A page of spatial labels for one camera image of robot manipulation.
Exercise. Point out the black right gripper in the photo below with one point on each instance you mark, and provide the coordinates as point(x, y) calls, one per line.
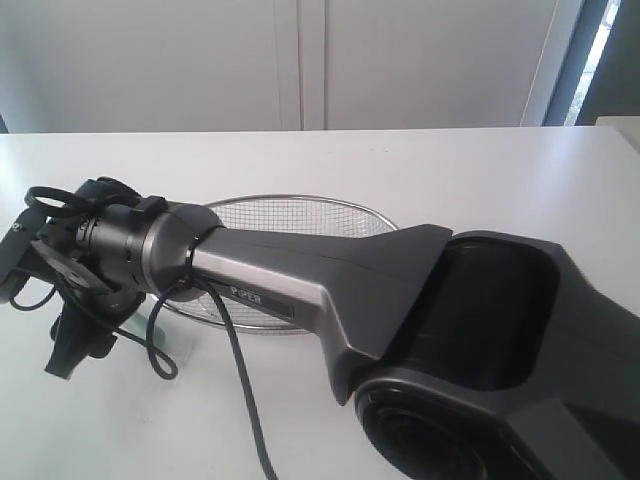
point(94, 307)

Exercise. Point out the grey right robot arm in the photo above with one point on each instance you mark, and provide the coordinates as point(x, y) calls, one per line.
point(479, 355)

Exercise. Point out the white cabinet doors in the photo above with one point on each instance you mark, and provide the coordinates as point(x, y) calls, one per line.
point(154, 66)

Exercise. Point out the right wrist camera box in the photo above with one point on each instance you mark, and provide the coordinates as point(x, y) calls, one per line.
point(15, 250)

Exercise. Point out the oval wire mesh basket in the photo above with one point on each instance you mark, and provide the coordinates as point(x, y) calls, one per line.
point(284, 213)

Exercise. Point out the window with dark frame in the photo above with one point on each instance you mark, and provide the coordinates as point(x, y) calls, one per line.
point(599, 74)

